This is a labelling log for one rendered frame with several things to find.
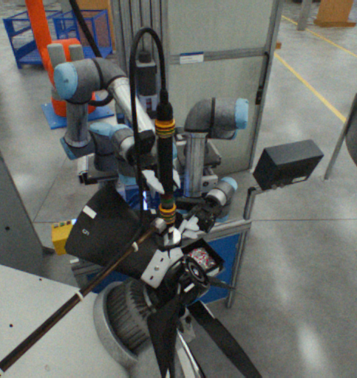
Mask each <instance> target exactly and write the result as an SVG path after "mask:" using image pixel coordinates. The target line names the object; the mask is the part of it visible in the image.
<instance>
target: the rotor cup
mask: <svg viewBox="0 0 357 378"><path fill-rule="evenodd" d="M178 261H180V264H178V265H177V266H176V267H175V268H174V269H172V267H174V266H175V264H176V263H177V262H178ZM194 269H195V270H197V271H198V275H196V274H195V273H194ZM177 283H180V285H181V287H180V294H182V295H181V298H180V301H182V302H181V307H180V309H179V319H180V318H181V317H182V316H183V315H184V314H185V313H186V305H189V304H192V303H193V302H194V301H195V300H196V299H198V298H199V297H200V296H202V295H204V294H205V293H206V292H207V291H208V290H209V289H210V281H209V279H208V276H207V274H206V272H205V270H204V269H203V268H202V267H201V266H200V265H199V263H198V262H197V261H195V260H194V259H193V258H192V257H191V256H187V255H183V256H181V257H180V258H178V259H177V260H176V261H175V262H174V263H173V264H171V266H170V267H169V269H168V270H166V273H165V275H164V276H163V279H162V281H161V282H160V285H159V286H158V287H157V288H156V289H155V288H154V287H152V286H150V285H149V284H147V288H148V292H149V296H150V298H151V299H152V302H153V303H154V304H155V305H156V307H157V308H158V309H161V308H162V307H164V305H165V304H167V303H168V302H169V301H170V300H172V299H173V298H174V297H175V293H176V288H177ZM192 284H194V286H193V287H192V288H190V289H189V290H187V291H185V290H184V289H186V288H187V287H188V286H190V285H192Z"/></svg>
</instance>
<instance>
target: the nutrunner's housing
mask: <svg viewBox="0 0 357 378"><path fill-rule="evenodd" d="M173 118H174V115H173V107H172V105H171V103H170V102H169V92H168V89H166V90H160V102H159V103H158V104H157V107H156V119H157V120H159V121H170V120H173ZM166 226H167V227H169V232H168V233H167V235H168V236H169V239H172V238H173V237H174V221H173V222H172V223H168V224H167V223H166Z"/></svg>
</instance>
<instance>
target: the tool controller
mask: <svg viewBox="0 0 357 378"><path fill-rule="evenodd" d="M323 157H324V153H323V152H322V150H321V149H320V148H318V147H317V145H316V144H315V143H314V141H313V140H312V139H308V140H300V141H296V142H289V143H284V144H280V145H276V146H272V147H268V148H264V150H263V152H262V154H261V155H260V157H259V161H258V163H257V164H256V167H255V169H254V172H253V176H254V178H255V180H256V182H257V184H258V186H259V187H260V188H261V189H262V190H263V191H264V190H270V189H273V190H276V189H277V188H283V187H284V186H286V185H292V184H296V183H299V182H303V181H306V180H307V179H308V178H309V177H310V175H311V174H312V172H313V171H314V170H315V167H316V166H317V165H318V164H319V163H320V162H321V160H322V158H323Z"/></svg>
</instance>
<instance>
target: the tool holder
mask: <svg viewBox="0 0 357 378"><path fill-rule="evenodd" d="M157 220H159V218H157V219H155V220H154V221H153V222H152V223H151V224H150V225H151V227H152V226H153V225H154V226H155V227H157V230H155V231H154V234H155V239H157V243H158V244H159V245H160V246H161V247H174V246H176V245H177V244H178V243H180V242H181V235H180V232H178V231H177V230H175V229H174V237H173V238H172V239H169V236H168V235H167V233H168V232H169V227H167V226H166V222H165V221H163V222H162V223H161V224H157V222H156V221H157Z"/></svg>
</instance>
